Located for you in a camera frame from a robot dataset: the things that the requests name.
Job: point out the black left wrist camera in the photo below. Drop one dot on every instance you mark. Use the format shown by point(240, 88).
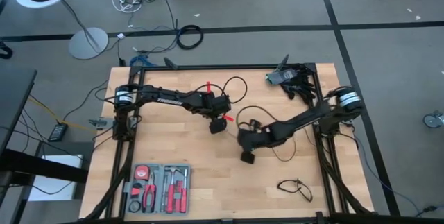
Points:
point(218, 126)

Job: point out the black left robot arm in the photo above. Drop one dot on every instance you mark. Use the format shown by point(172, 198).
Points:
point(166, 99)

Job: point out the dark desk top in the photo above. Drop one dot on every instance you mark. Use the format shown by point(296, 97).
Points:
point(14, 95)

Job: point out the red black utility knife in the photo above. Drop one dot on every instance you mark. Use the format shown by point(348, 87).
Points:
point(136, 190)

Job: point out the grey metal bracket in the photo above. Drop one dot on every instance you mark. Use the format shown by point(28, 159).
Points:
point(100, 122)

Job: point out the red tape measure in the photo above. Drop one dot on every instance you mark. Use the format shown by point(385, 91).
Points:
point(142, 172)

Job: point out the black tape roll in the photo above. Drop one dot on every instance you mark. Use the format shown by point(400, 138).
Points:
point(130, 206)

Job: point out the white round floor stand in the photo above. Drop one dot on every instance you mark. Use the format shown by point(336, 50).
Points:
point(88, 43)

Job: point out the white box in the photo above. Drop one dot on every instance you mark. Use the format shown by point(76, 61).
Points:
point(52, 191)

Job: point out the black desk foot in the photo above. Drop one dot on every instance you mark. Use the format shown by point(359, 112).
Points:
point(41, 170)

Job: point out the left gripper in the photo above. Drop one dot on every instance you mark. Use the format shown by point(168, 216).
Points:
point(219, 112)

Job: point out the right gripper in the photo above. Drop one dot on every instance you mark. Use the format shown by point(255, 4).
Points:
point(248, 141)

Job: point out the grey caster wheel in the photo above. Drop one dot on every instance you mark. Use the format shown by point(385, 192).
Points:
point(431, 120)

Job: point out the black table clamp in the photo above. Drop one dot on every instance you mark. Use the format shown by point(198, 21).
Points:
point(170, 64)
point(283, 62)

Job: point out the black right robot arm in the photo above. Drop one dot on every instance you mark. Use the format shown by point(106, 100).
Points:
point(305, 116)

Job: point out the black power adapter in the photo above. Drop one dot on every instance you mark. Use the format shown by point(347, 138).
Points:
point(58, 132)

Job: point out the grey tool case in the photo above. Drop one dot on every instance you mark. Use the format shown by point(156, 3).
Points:
point(159, 168)

